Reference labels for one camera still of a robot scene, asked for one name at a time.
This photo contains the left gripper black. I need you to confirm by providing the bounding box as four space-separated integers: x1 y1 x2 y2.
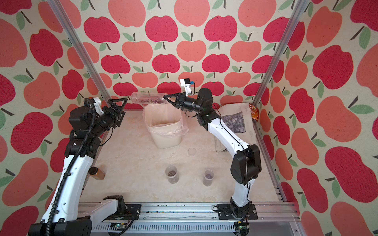
91 97 129 137

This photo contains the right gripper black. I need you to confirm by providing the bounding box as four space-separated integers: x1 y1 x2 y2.
166 94 204 117

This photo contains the clear jar lid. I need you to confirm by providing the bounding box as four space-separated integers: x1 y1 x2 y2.
188 147 197 156

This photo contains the tall clear jar of rosebuds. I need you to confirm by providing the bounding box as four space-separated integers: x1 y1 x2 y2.
131 92 168 105

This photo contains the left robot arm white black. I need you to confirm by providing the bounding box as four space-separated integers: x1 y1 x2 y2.
28 98 128 236

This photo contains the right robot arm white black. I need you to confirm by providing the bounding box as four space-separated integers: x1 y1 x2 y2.
163 88 262 219

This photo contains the pink plastic bin liner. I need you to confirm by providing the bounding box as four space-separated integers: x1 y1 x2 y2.
143 104 189 138

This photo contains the cream trash bin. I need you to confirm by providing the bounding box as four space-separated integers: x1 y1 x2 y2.
144 104 183 149

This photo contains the white Monet tote bag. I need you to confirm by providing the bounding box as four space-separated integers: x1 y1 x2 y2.
216 103 258 145

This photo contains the left clear jar of rosebuds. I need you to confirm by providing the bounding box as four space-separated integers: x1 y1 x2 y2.
165 166 179 184

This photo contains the brown jar black lid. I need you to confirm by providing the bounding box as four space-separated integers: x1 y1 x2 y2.
88 166 105 181

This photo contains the orange snack packet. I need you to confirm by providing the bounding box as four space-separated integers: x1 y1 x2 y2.
249 103 259 121

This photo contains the right clear jar of rosebuds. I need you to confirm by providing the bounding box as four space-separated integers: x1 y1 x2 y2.
202 170 215 186

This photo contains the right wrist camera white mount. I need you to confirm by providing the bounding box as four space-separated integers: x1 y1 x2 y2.
180 78 195 96

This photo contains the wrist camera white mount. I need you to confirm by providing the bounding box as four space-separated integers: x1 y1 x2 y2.
90 97 104 116
180 78 195 96

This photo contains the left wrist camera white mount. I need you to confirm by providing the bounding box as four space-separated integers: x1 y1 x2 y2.
90 97 104 116

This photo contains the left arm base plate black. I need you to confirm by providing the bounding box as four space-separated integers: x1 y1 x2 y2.
111 204 142 220

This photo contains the left aluminium corner post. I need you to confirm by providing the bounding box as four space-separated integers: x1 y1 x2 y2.
47 0 111 105

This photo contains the aluminium corner post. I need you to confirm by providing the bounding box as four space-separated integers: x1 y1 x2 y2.
47 0 111 105
253 0 310 106

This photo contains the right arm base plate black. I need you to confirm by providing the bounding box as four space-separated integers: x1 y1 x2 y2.
213 203 258 220

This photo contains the aluminium front rail frame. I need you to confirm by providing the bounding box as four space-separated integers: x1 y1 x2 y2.
78 201 305 236

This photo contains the right aluminium corner post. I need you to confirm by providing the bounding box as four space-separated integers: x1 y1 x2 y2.
253 0 310 106

